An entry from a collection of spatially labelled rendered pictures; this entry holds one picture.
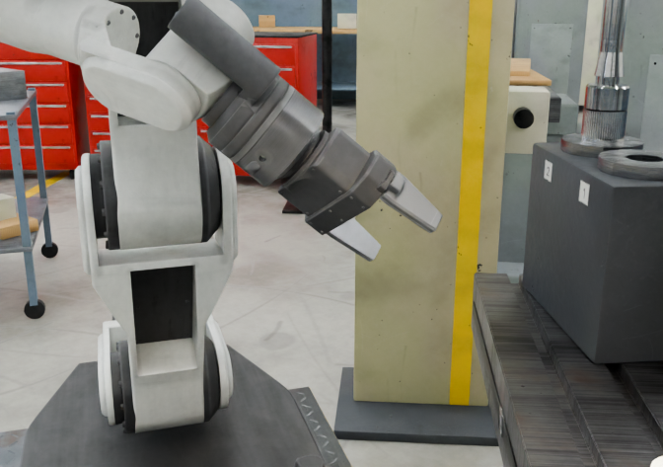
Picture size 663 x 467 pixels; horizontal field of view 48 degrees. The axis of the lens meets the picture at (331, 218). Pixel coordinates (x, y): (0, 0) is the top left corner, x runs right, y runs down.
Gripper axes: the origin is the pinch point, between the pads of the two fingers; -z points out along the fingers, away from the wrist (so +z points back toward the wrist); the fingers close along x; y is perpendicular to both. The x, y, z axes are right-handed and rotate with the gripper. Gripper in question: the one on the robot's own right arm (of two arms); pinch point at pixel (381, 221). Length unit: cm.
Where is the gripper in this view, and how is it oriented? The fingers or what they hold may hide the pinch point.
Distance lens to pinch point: 72.8
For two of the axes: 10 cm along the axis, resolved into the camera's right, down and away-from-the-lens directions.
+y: 4.3, -7.4, 5.2
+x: 4.9, -2.9, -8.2
